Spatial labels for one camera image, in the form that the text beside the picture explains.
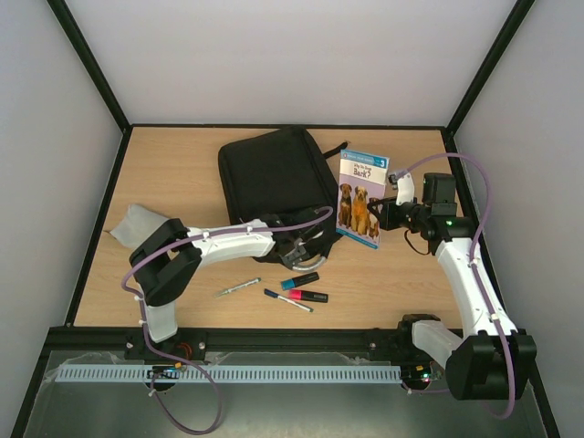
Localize dog picture book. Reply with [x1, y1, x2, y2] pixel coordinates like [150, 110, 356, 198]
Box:
[336, 149, 390, 249]

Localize black backpack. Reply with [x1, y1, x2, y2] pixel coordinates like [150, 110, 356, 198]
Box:
[218, 127, 348, 273]

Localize grey cloth pouch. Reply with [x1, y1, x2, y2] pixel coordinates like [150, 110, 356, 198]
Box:
[109, 204, 168, 250]

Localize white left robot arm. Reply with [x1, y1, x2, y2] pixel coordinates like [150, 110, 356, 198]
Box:
[112, 204, 331, 343]

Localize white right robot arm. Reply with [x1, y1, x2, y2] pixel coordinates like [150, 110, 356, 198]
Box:
[368, 172, 537, 403]

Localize blue cap highlighter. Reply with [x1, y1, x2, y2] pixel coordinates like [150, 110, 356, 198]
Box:
[281, 272, 319, 291]

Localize pink cap highlighter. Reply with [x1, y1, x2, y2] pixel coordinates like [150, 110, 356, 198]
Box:
[288, 289, 329, 303]

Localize blue cap whiteboard marker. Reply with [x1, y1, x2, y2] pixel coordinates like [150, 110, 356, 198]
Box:
[264, 288, 314, 313]

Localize silver green tip pen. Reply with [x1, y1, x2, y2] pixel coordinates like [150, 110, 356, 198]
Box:
[214, 277, 262, 298]

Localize black cage frame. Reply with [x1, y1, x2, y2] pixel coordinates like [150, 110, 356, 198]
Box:
[12, 1, 533, 437]

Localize light blue slotted cable duct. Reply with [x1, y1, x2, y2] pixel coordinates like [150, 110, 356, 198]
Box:
[55, 364, 402, 384]

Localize black aluminium mounting rail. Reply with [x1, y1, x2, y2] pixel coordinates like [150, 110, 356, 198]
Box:
[43, 326, 530, 366]

